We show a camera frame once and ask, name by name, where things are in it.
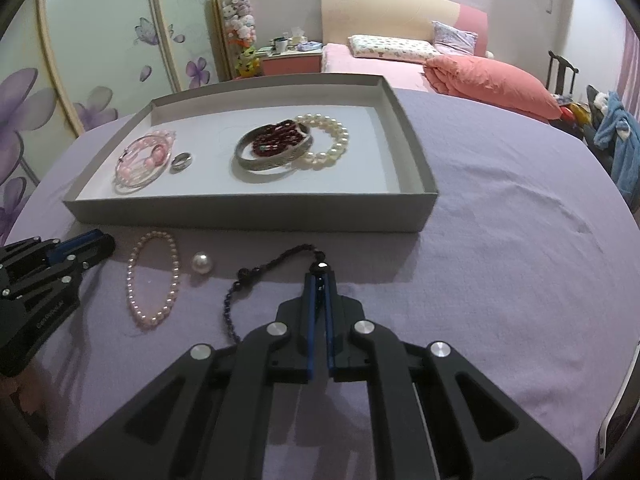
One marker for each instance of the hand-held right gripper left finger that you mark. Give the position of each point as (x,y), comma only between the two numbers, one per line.
(311,330)

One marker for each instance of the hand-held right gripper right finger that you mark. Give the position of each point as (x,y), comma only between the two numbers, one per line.
(330,345)

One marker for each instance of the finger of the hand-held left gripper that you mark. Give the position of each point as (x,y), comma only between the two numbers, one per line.
(95,252)
(75,243)

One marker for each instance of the grey cardboard tray box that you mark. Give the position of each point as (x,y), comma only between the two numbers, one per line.
(250,215)

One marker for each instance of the wide silver bangle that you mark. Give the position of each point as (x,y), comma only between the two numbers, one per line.
(265,166)

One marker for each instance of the large white pearl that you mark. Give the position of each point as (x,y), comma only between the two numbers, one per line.
(203,262)

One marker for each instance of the wardrobe door with large flower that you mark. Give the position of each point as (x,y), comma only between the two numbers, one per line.
(30,60)

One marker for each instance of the wardrobe door with butterfly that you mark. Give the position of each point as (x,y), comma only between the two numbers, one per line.
(110,35)

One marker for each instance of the wardrobe door with small flower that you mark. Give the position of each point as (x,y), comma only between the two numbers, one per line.
(190,10)

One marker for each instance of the pink and white nightstand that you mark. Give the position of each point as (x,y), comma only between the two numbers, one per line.
(290,64)

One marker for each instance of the bed with pink sheet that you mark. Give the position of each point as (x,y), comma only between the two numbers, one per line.
(375,62)

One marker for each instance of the clear tube of plush toys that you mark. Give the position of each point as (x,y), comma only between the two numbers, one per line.
(240,15)

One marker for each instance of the white mug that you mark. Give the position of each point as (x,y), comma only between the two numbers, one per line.
(281,45)

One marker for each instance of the lilac cloth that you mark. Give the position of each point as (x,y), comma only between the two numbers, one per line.
(310,46)

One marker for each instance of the white printed pillow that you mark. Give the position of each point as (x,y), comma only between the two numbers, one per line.
(390,47)

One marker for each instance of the tissue box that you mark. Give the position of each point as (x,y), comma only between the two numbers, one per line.
(298,36)

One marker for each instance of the smartphone with white case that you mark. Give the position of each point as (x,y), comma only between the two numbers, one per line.
(617,420)

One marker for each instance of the folded coral quilt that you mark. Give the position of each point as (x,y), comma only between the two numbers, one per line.
(490,82)

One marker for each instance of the beige and pink headboard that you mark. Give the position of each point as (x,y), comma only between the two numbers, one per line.
(380,15)

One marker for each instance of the lilac floral pillow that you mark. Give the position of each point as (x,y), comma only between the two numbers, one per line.
(455,40)

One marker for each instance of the red and yellow toy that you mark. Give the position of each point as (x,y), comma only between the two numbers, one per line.
(575,110)

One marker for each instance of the blue fleece garment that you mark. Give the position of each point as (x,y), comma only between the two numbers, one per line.
(625,150)

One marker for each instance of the dark wooden chair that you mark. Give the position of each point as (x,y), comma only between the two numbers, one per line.
(556,67)

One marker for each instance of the grey chair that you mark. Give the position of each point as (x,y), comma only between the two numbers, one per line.
(592,97)

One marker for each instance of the pink curtain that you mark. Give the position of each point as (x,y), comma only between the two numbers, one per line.
(632,70)

